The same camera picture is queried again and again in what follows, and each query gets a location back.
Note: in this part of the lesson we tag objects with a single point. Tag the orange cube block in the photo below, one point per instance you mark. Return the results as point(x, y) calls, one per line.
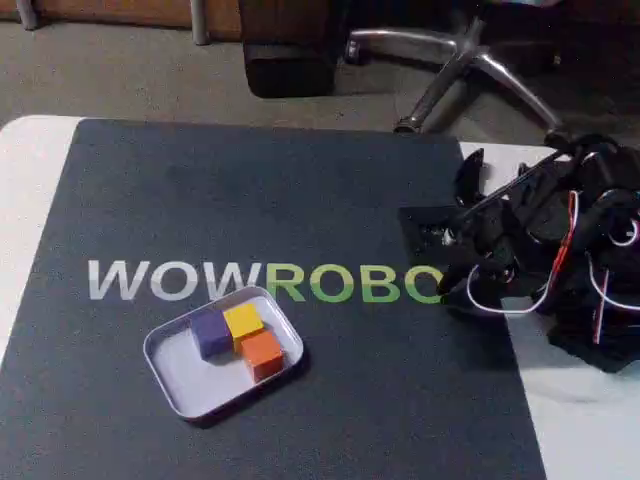
point(262, 355)

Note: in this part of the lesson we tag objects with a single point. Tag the yellow cube block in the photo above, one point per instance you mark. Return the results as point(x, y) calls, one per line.
point(244, 320)

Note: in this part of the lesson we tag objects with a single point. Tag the pale metal rectangular tray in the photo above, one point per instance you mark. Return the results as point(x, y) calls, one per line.
point(175, 380)

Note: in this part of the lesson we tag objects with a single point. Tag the black table clamp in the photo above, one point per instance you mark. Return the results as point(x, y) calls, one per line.
point(470, 170)

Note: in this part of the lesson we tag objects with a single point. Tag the chrome office chair base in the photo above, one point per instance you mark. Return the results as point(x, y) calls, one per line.
point(480, 65)

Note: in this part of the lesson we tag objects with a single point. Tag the purple cube block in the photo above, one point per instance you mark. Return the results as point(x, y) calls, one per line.
point(212, 332)

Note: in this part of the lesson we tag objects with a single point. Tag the black box on floor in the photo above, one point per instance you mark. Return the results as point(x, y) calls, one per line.
point(290, 70)

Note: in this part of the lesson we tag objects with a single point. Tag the dark brown wooden cabinet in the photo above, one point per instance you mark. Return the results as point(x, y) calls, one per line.
point(290, 20)

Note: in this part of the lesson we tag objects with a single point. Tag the black WOWROBO printed mat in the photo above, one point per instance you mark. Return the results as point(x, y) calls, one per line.
point(150, 200)

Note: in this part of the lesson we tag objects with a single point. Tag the grey metal furniture leg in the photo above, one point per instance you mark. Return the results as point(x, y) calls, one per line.
point(27, 12)
point(200, 22)

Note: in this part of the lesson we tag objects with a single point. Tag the black square camera board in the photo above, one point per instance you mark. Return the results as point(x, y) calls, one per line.
point(430, 230)

